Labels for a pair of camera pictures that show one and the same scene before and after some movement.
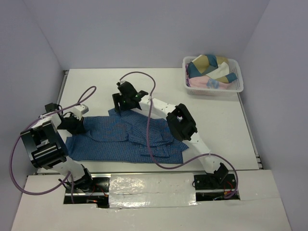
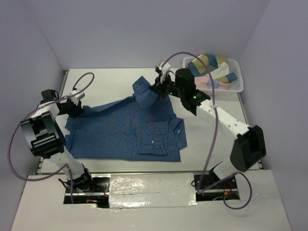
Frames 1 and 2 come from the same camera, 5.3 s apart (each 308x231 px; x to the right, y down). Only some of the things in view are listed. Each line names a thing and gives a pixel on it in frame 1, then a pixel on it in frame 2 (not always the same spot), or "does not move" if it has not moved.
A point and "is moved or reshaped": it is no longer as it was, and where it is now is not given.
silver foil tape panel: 133,190 does not move
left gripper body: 71,124 to 70,108
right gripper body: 125,105 to 168,87
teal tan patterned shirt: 216,67 does not move
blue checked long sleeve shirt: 120,137 is moved or reshaped
